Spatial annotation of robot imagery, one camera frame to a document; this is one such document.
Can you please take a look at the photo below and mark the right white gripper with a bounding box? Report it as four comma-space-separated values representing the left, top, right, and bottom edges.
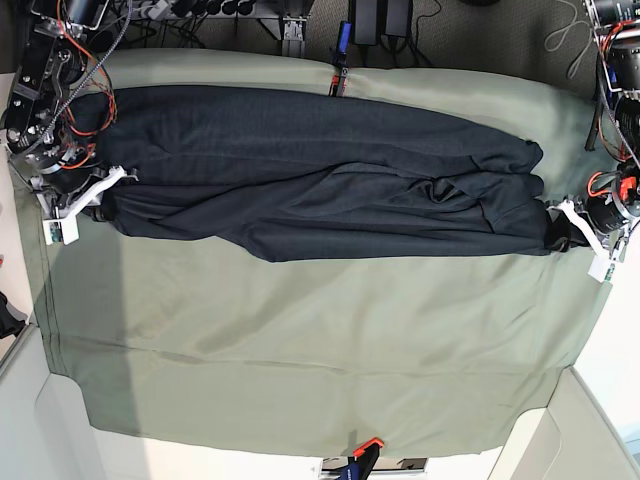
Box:
32, 166, 138, 223

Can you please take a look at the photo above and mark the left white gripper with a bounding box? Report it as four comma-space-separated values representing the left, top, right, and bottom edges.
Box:
544, 197, 628, 263

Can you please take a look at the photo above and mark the dark long-sleeve T-shirt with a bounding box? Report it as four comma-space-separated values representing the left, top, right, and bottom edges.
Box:
96, 86, 553, 262

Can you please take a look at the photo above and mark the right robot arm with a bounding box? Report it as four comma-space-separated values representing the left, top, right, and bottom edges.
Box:
1, 1, 117, 222

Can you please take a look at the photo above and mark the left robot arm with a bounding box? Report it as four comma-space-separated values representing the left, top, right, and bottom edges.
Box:
544, 1, 639, 264

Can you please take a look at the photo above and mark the black object left edge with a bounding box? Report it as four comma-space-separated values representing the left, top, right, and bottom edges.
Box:
0, 293, 26, 339

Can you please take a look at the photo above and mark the green table cloth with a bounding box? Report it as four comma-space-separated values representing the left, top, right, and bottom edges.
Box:
10, 48, 632, 457

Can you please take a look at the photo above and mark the white power strip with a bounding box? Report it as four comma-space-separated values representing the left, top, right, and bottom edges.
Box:
131, 0, 173, 21

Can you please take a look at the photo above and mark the top centre blue-orange clamp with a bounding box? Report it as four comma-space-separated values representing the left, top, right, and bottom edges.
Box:
329, 21, 352, 97

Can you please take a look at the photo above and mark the black power adapter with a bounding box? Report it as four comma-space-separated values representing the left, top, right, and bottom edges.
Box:
349, 0, 413, 46

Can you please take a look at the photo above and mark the bottom orange-black clamp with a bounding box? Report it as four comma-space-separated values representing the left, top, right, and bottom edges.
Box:
338, 437, 385, 480

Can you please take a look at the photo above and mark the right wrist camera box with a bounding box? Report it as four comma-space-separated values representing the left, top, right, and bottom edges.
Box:
42, 217, 79, 245

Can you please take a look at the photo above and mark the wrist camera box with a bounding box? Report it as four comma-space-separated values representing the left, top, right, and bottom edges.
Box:
588, 256, 617, 283
42, 217, 79, 245

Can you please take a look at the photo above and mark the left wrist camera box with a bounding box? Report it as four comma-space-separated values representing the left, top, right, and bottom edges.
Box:
588, 256, 617, 283

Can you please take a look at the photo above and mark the metal table bracket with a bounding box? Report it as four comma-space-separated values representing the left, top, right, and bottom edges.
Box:
281, 17, 307, 58

